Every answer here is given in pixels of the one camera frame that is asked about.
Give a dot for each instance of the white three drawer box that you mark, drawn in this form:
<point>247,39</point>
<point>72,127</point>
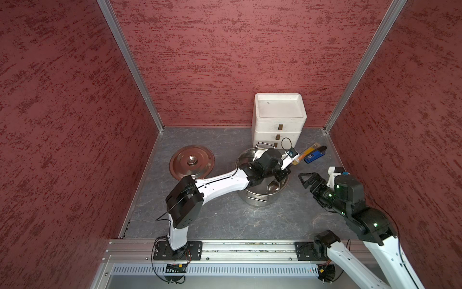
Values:
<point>278,119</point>

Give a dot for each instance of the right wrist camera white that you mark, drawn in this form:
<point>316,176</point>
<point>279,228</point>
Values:
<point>333,172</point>

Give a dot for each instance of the stainless steel pot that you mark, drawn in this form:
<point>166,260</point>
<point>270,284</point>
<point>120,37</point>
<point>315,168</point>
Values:
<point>257,196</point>

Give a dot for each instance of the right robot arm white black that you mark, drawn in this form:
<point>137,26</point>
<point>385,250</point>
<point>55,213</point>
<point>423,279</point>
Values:
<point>343,194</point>

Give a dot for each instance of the long steel ladle spoon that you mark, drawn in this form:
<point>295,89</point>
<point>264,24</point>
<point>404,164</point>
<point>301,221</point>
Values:
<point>273,187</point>

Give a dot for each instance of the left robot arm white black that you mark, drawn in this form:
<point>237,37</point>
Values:
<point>186,200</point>

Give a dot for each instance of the aluminium corner post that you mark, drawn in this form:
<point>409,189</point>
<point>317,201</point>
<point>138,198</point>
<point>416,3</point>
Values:
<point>116,30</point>
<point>378,38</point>

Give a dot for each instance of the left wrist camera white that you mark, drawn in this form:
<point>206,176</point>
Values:
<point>290,158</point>

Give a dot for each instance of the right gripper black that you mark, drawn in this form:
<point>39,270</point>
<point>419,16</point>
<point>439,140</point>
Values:
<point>319,181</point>

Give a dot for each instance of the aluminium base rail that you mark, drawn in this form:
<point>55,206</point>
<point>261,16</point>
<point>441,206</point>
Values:
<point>211,251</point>

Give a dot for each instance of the right aluminium corner post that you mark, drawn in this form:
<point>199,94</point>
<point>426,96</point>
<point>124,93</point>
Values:
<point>378,38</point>

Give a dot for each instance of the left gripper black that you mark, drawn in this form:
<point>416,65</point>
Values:
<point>283,173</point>

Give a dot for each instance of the left aluminium corner post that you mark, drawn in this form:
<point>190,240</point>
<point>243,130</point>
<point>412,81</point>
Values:
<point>116,30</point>

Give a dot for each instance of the blue stapler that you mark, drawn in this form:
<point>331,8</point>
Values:
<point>316,154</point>

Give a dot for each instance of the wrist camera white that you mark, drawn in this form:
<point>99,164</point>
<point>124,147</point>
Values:
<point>290,158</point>
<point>333,172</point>

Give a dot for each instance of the steel pot lid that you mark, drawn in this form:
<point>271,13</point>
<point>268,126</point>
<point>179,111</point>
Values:
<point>195,160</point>

